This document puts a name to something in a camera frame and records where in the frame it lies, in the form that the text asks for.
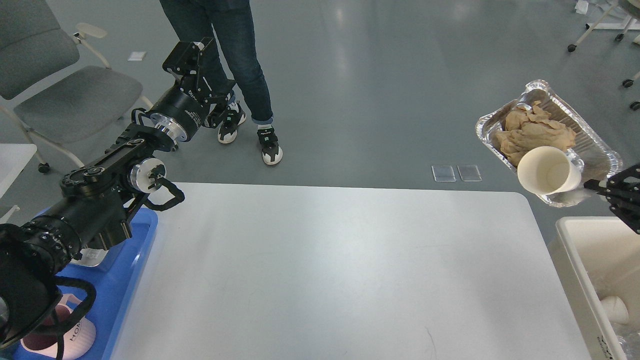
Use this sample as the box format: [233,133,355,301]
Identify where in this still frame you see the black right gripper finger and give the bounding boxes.
[583,163,640,234]

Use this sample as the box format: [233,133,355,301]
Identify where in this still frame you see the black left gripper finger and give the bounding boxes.
[202,79,238,129]
[163,37,213,94]

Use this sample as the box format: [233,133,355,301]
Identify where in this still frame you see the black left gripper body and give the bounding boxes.
[149,85,211,142]

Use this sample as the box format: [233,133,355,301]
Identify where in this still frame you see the aluminium foil tray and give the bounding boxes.
[476,80,623,207]

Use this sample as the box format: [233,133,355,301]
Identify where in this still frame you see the white paper cup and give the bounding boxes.
[516,146,582,196]

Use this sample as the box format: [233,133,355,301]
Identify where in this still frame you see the brown paper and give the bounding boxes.
[496,100,577,167]

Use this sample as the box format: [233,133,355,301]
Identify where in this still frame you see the pink ribbed mug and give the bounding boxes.
[20,293,96,360]

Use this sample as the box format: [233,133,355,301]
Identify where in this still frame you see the stainless steel rectangular tray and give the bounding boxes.
[70,248,117,272]

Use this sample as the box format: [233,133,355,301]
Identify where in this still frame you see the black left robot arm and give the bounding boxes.
[0,37,235,360]

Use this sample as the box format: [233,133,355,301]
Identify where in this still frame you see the seated person dark clothes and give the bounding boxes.
[160,0,284,166]

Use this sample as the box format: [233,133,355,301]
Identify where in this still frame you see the white bin right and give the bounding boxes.
[547,216,640,360]

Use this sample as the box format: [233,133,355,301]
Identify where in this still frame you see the black caster wheels right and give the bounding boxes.
[621,78,640,112]

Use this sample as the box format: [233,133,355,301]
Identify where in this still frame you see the white cup in bin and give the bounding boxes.
[599,296,630,325]

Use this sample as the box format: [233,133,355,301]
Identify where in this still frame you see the grey office chair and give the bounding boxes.
[0,0,152,167]

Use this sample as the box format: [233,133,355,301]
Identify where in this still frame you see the clear floor plate right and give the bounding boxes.
[456,164,483,182]

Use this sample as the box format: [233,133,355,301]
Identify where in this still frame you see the clear floor plate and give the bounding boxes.
[431,165,457,183]
[456,164,483,182]

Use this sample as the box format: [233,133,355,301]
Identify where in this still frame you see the white side table left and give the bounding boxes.
[0,143,37,198]

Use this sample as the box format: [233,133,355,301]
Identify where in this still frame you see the blue plastic tray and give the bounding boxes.
[12,207,159,360]

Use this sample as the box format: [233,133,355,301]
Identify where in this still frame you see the clear floor plate left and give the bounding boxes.
[431,165,457,183]

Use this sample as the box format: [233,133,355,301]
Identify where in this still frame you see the white rolling cart frame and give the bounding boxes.
[567,0,640,53]

